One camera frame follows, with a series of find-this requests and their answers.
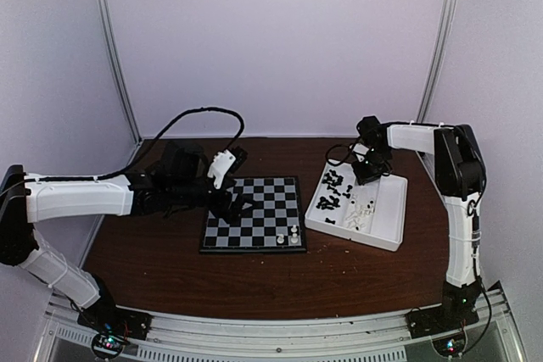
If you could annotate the white chess pieces pile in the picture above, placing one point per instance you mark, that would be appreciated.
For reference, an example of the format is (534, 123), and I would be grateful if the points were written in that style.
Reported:
(359, 214)

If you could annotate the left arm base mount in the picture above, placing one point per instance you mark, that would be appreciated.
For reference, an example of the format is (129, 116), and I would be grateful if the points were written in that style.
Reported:
(105, 317)

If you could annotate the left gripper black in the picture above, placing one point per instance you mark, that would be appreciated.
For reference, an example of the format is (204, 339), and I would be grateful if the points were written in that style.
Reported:
(233, 214)

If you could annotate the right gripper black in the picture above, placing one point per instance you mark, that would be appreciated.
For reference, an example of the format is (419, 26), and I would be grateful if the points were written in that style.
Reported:
(364, 176)

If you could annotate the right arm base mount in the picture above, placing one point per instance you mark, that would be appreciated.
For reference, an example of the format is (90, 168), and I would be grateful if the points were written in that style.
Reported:
(458, 307)

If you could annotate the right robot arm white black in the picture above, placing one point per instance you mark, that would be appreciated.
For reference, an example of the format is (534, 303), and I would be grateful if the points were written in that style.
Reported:
(460, 178)

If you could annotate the black chess pieces upper cluster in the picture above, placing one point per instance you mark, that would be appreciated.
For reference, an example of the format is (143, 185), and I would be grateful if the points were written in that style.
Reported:
(334, 183)

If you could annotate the controller board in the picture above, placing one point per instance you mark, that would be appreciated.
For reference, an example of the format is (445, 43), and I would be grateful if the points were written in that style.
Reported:
(451, 346)
(106, 347)

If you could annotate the right controller board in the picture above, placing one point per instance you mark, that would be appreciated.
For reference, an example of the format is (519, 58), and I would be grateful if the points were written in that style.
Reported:
(451, 346)

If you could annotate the black chess pieces lower cluster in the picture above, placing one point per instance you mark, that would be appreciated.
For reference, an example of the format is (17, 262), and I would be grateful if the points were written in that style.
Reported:
(330, 203)

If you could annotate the aluminium frame post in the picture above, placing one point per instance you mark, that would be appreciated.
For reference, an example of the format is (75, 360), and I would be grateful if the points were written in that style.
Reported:
(447, 15)
(116, 69)

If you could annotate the right aluminium frame post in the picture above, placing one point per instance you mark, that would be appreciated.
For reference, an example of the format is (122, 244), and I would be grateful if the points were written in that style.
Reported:
(447, 15)

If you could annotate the aluminium front rail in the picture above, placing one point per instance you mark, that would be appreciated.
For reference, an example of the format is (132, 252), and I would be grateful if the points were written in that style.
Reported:
(378, 337)

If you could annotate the black white chessboard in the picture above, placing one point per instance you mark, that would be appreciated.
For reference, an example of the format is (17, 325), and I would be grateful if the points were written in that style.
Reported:
(277, 207)

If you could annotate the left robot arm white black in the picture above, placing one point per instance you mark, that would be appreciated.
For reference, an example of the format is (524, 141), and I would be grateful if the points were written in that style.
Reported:
(28, 199)

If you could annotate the black chess pieces cluster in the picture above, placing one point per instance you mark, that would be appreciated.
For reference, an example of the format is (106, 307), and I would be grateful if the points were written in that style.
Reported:
(330, 203)
(334, 183)

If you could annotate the white plastic tray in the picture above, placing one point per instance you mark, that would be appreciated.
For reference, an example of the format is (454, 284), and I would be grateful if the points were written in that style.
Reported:
(386, 230)

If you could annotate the left aluminium frame post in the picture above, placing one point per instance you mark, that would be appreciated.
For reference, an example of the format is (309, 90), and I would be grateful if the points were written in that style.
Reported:
(116, 69)

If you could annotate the left controller board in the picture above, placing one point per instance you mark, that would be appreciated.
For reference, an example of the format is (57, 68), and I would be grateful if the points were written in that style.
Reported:
(106, 347)

